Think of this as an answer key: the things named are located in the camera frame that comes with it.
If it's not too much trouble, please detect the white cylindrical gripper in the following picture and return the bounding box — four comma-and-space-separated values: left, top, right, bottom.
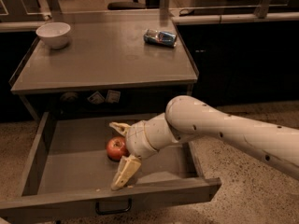
109, 120, 158, 190

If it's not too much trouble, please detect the red apple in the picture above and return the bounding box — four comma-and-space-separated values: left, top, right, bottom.
106, 136, 129, 161

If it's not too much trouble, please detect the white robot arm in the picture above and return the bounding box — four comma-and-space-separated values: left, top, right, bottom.
110, 95, 299, 190

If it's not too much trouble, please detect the open grey top drawer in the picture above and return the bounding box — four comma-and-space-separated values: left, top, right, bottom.
0, 112, 221, 224

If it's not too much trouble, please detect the dark round object under counter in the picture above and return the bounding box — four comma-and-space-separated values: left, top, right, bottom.
60, 91, 78, 104

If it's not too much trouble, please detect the grey counter cabinet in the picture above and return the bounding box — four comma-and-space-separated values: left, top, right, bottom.
8, 9, 200, 124

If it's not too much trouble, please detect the white label card right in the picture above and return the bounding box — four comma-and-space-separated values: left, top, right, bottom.
106, 90, 121, 104

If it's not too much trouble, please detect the white label card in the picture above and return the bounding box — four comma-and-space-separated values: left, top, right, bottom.
87, 91, 106, 105
106, 90, 121, 104

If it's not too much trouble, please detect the white label card left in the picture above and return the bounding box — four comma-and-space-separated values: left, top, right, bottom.
87, 91, 106, 105

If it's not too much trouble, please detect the blue silver drink can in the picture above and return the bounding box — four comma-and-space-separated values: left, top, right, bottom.
143, 29, 177, 48

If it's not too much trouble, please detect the white ceramic bowl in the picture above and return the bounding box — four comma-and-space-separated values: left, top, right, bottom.
36, 22, 71, 49

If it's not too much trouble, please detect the black office chair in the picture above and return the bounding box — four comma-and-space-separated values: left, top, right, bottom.
107, 0, 146, 10

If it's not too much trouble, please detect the black drawer handle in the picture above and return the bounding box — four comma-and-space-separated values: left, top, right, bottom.
95, 198, 132, 216

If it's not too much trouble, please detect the black cable on ledge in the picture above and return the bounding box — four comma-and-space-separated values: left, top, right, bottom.
178, 7, 196, 17

